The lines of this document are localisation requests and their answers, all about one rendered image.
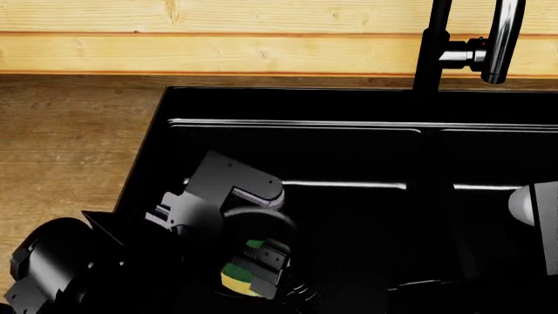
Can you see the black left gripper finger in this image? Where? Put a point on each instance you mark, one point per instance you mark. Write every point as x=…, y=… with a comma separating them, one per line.
x=268, y=255
x=266, y=284

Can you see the green and yellow sponge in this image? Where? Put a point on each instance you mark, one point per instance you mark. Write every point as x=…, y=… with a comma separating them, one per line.
x=237, y=278

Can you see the black round pan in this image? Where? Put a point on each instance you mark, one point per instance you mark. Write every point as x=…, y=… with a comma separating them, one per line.
x=261, y=222

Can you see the black kitchen sink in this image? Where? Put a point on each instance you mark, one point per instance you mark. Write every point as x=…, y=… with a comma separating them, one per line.
x=357, y=157

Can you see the black faucet spout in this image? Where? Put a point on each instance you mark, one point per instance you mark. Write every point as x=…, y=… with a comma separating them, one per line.
x=431, y=55

